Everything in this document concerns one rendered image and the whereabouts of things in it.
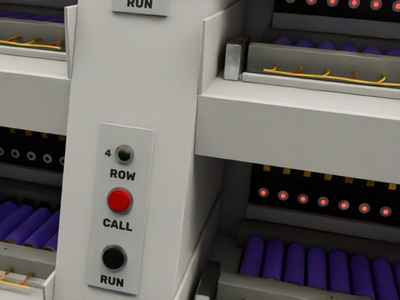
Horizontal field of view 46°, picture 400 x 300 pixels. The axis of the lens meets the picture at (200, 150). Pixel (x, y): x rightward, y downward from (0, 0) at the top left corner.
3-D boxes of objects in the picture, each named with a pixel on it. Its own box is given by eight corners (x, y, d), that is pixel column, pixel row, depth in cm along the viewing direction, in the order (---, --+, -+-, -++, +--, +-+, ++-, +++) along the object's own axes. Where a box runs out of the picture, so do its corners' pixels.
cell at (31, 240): (70, 226, 51) (38, 261, 45) (55, 223, 52) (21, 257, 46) (69, 211, 50) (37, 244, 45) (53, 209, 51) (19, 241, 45)
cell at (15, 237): (53, 223, 52) (19, 256, 46) (37, 220, 52) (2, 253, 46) (52, 208, 51) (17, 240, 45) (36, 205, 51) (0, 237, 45)
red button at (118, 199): (127, 214, 34) (130, 192, 34) (106, 211, 34) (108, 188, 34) (132, 211, 35) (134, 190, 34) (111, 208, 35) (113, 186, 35)
